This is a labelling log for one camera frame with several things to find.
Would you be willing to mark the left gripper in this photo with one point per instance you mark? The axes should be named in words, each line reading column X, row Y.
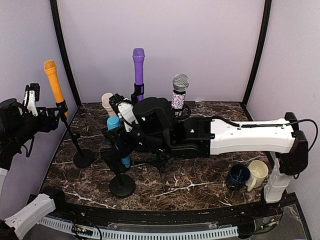
column 47, row 126

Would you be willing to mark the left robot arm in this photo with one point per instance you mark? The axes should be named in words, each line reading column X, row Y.
column 17, row 126

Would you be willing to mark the black stand of orange microphone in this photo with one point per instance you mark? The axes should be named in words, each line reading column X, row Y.
column 83, row 157

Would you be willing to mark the cream mug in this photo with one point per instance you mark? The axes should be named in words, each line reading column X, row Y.
column 258, row 172

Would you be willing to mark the black front rail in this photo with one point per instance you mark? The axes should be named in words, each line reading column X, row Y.
column 243, row 214

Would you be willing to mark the glitter silver-head microphone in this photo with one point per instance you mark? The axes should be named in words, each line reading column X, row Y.
column 180, row 84

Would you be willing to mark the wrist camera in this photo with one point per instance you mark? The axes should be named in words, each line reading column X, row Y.
column 123, row 108
column 31, row 96

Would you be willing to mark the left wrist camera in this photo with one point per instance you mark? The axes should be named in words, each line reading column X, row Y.
column 31, row 96

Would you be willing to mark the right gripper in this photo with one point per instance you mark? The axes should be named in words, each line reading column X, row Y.
column 118, row 137

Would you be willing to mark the black stand of beige microphone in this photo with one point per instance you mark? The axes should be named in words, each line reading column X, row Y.
column 112, row 164

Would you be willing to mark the beige microphone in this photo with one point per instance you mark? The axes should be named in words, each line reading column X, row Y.
column 106, row 105

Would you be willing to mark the left black frame post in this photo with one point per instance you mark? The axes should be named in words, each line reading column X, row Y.
column 63, row 51

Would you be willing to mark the white cable tray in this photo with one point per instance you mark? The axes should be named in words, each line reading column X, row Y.
column 122, row 231

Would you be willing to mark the dark blue mug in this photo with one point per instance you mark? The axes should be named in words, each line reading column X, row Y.
column 237, row 176

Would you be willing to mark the black stand of blue microphone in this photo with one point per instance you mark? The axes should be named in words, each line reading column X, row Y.
column 122, row 185

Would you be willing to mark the purple microphone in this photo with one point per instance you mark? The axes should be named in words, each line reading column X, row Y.
column 138, row 59

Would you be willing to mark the right black frame post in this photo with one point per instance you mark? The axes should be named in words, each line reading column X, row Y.
column 258, row 52

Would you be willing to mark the blue microphone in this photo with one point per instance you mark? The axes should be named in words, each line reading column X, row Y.
column 115, row 125

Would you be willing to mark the black frame post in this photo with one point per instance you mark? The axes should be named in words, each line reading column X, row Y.
column 258, row 52
column 63, row 51

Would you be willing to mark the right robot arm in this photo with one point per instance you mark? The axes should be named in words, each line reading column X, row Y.
column 152, row 124

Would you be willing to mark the orange microphone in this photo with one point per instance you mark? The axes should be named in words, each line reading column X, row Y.
column 50, row 69

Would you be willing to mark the black stand of purple microphone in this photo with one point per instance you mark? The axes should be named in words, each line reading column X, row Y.
column 138, row 94

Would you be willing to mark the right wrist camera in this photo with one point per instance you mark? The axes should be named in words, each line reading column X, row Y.
column 123, row 108

